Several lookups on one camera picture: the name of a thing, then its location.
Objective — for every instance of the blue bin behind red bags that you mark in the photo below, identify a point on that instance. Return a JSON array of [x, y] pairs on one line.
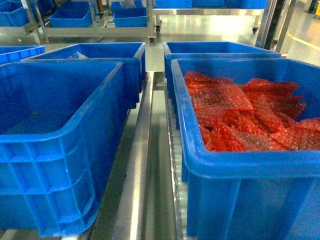
[[208, 50]]

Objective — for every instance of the steel shelving rack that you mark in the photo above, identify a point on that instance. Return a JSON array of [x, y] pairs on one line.
[[140, 201]]

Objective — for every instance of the clear plastic bag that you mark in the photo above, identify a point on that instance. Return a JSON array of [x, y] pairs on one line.
[[77, 56]]

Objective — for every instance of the far steel trolley rack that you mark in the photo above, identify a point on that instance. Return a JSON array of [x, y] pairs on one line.
[[42, 29]]

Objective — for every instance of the empty blue plastic bin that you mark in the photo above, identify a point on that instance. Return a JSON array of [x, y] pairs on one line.
[[60, 128]]

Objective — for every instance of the red bubble wrap bags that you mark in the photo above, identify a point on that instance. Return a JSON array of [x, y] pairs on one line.
[[260, 115]]

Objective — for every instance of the blue bin with red bags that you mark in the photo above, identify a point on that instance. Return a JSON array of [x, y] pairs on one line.
[[264, 195]]

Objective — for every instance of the blue bin far left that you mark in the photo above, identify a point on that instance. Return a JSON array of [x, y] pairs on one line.
[[11, 54]]

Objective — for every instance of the blue bin behind empty bin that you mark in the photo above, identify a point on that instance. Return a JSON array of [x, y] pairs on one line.
[[131, 54]]

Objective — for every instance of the blue bin on far rack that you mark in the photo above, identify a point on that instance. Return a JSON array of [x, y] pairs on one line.
[[72, 14]]

